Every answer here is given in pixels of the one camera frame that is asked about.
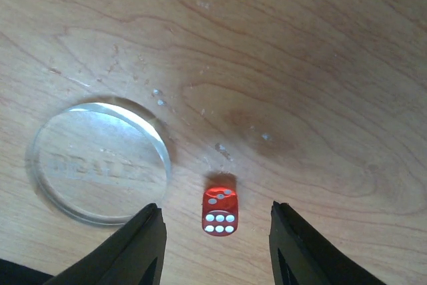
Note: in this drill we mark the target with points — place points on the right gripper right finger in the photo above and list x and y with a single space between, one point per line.
301 255

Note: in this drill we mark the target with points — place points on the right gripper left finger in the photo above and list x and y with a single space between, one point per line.
134 254

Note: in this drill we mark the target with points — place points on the red die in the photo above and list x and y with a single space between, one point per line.
220 212

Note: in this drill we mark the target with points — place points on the clear round dealer button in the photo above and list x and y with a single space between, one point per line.
100 162

